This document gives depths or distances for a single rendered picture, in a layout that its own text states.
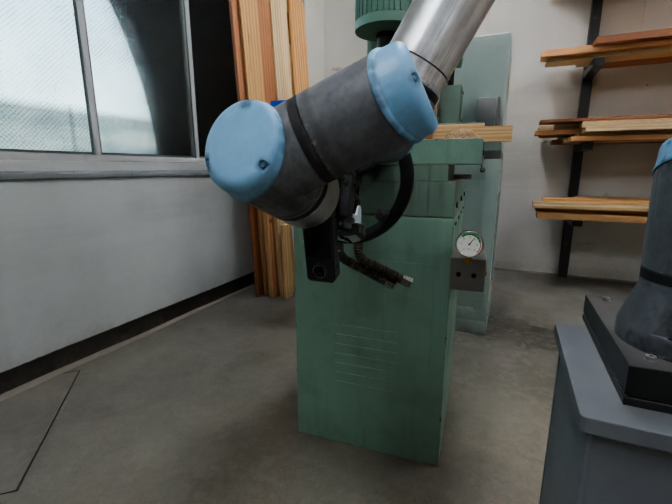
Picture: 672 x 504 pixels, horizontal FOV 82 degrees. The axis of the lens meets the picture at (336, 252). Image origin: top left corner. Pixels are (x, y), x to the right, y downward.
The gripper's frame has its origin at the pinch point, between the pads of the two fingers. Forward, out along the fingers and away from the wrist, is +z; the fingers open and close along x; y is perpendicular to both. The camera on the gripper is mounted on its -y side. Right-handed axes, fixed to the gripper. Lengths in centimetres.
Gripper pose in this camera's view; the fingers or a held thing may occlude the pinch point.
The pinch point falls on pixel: (352, 240)
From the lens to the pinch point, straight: 69.4
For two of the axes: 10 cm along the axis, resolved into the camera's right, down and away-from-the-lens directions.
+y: 1.1, -9.9, 1.3
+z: 3.4, 1.6, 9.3
